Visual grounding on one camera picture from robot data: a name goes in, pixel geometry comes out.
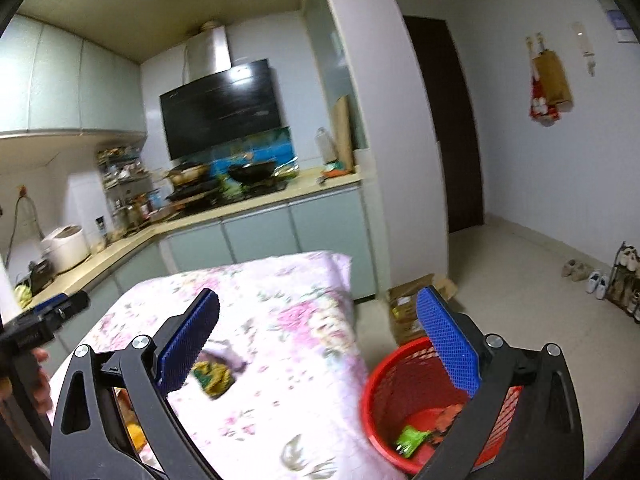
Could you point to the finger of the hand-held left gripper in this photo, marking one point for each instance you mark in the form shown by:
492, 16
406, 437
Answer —
50, 305

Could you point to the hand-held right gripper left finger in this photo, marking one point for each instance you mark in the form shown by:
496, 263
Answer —
190, 345

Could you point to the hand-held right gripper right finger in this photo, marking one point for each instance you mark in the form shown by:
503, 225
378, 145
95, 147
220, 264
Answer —
447, 345

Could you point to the green yellow snack wrapper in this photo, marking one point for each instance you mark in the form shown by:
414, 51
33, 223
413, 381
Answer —
215, 376

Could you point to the red plastic mesh basket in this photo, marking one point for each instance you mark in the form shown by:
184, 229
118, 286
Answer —
395, 385

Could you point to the person's left hand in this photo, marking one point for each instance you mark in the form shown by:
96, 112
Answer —
44, 396

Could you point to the white rice cooker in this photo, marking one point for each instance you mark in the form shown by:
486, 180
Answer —
67, 250

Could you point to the open cardboard box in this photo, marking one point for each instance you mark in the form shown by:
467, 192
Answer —
402, 305

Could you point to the orange red wrapper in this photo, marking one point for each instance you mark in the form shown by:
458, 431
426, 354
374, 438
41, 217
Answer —
447, 417

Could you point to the bright green wrapper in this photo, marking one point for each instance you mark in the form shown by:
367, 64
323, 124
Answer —
412, 440

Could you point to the pink floral blanket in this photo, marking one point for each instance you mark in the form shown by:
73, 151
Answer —
290, 320

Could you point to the pale green base cabinets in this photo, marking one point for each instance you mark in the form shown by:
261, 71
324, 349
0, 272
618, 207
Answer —
260, 225

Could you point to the metal spice rack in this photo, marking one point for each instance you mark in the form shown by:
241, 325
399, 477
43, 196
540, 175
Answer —
125, 185

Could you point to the black gas stove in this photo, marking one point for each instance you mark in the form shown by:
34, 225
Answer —
200, 192

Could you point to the golden cooking pot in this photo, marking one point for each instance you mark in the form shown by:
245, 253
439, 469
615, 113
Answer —
187, 175

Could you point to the black wok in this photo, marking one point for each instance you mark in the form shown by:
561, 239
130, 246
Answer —
252, 172

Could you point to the black shoe rack with shoes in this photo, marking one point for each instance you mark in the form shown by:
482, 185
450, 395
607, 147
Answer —
627, 282

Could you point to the dark brown door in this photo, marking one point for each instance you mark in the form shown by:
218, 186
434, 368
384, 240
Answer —
450, 135

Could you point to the clear plastic jar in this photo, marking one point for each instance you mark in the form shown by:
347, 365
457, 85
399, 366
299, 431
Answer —
325, 147

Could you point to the leaning cardboard sheet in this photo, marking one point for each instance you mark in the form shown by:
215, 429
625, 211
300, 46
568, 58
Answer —
342, 130

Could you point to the black glass range hood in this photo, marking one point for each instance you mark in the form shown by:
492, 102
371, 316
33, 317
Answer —
220, 105

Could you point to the steel hood chimney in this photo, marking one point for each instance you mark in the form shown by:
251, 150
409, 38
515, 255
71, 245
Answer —
207, 55

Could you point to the white intercom handset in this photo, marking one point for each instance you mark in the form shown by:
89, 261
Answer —
582, 42

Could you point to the pale green wall cabinets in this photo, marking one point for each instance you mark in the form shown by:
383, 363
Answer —
60, 80

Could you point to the white wall panel box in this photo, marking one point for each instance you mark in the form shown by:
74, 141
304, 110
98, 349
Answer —
617, 22

